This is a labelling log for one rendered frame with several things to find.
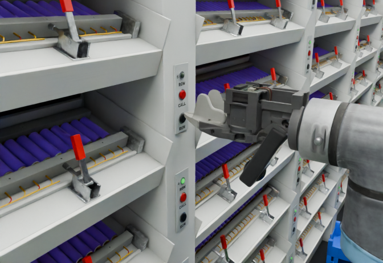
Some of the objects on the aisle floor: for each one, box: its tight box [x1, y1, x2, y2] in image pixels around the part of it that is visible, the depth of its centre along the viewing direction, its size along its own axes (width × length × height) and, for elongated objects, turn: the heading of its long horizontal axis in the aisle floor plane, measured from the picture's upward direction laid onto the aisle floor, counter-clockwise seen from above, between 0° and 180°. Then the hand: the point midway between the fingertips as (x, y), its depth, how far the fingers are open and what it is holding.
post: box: [245, 0, 320, 263], centre depth 134 cm, size 20×9×181 cm, turn 56°
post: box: [74, 0, 196, 263], centre depth 78 cm, size 20×9×181 cm, turn 56°
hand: (191, 119), depth 68 cm, fingers closed
